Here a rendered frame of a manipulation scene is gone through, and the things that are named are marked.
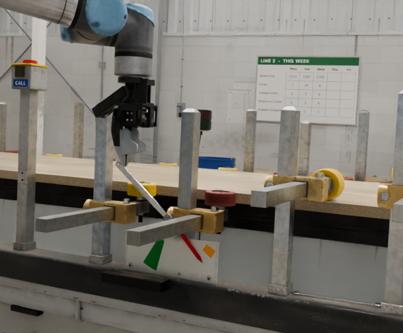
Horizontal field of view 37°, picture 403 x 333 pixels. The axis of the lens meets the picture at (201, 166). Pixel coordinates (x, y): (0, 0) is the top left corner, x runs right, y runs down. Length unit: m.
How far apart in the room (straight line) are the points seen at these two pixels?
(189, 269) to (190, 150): 0.29
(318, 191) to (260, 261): 0.38
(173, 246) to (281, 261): 0.27
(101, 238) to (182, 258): 0.24
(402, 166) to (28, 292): 1.09
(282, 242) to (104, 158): 0.52
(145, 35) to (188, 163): 0.32
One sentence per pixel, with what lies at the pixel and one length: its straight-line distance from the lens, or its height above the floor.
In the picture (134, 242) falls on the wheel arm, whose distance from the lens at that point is 1.21.
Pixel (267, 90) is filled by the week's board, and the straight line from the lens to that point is 8.73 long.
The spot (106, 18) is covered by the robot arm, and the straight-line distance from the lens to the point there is 1.27.
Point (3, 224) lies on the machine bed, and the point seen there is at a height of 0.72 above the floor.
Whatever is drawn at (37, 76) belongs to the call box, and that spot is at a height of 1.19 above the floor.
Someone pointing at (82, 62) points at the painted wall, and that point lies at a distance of 9.93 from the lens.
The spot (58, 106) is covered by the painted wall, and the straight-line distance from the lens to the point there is 10.11.
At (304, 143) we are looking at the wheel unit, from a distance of 2.49.
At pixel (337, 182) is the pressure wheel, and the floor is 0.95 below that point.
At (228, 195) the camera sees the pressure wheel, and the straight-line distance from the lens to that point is 1.53.
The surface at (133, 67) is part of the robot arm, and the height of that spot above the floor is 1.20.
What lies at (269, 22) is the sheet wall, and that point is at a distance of 8.87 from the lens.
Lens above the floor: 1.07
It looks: 4 degrees down
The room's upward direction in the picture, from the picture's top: 3 degrees clockwise
